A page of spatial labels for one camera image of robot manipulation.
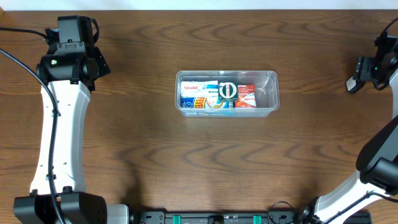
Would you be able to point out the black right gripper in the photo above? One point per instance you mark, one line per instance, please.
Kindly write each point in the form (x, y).
(364, 68)

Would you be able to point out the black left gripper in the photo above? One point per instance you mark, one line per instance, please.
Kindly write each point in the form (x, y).
(92, 65)

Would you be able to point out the dark bottle white cap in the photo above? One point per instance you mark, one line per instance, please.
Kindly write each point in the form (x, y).
(353, 86)

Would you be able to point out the blue fever patch box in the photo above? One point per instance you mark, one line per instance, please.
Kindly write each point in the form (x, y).
(209, 101)

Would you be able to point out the red medicine box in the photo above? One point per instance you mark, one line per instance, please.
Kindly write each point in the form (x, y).
(246, 97)

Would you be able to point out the white Panadol caplets box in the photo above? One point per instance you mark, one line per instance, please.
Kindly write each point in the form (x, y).
(193, 89)

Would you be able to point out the green Zam-Buk box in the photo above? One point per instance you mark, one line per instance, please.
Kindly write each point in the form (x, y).
(227, 92)

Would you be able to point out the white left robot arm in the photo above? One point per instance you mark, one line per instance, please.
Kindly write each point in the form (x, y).
(58, 191)

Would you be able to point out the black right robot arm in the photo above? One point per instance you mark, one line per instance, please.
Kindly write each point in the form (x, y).
(375, 176)

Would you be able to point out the clear plastic container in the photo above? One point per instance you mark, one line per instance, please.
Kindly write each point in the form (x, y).
(266, 91)

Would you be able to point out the black mounting rail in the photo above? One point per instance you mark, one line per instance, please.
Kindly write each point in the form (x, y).
(159, 217)

